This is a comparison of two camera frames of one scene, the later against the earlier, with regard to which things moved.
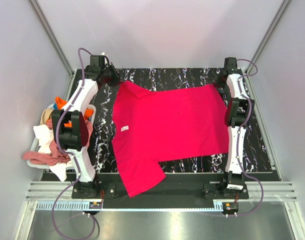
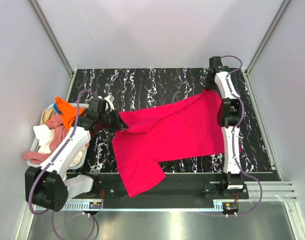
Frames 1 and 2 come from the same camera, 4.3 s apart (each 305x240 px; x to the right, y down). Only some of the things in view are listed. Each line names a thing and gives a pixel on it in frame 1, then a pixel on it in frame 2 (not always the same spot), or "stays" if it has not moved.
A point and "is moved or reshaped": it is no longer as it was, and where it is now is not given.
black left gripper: x=117 y=77 -> x=120 y=125
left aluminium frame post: x=55 y=42 stays
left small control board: x=95 y=205 stays
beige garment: x=45 y=115 stays
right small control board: x=230 y=207 stays
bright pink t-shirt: x=150 y=127 is moved or reshaped
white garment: x=46 y=136 stays
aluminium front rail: x=258 y=190 stays
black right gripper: x=217 y=84 -> x=209 y=87
